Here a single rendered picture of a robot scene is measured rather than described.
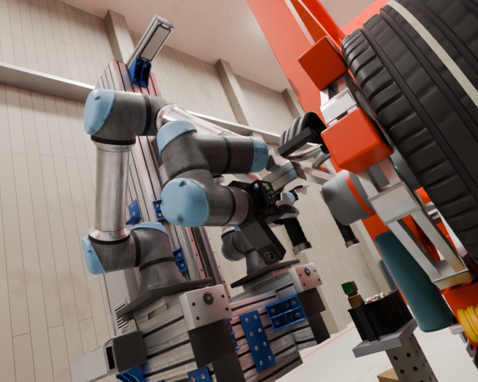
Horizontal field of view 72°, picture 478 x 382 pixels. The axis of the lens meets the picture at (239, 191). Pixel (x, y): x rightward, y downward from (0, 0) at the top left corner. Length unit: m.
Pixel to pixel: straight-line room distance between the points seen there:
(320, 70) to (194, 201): 0.44
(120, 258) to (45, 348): 2.78
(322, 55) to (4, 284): 3.52
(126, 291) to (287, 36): 1.33
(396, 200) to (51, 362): 3.49
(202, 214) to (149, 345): 0.64
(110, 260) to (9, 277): 2.87
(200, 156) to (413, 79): 0.35
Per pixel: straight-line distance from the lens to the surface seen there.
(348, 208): 0.86
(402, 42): 0.63
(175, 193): 0.51
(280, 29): 1.71
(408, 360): 1.49
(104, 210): 0.99
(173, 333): 0.97
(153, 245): 1.08
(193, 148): 0.57
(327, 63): 0.79
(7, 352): 3.72
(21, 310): 3.80
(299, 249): 0.75
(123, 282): 1.51
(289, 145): 0.76
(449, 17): 0.63
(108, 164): 0.94
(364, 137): 0.54
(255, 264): 1.37
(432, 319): 0.97
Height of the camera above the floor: 0.65
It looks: 21 degrees up
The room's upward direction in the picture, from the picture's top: 21 degrees counter-clockwise
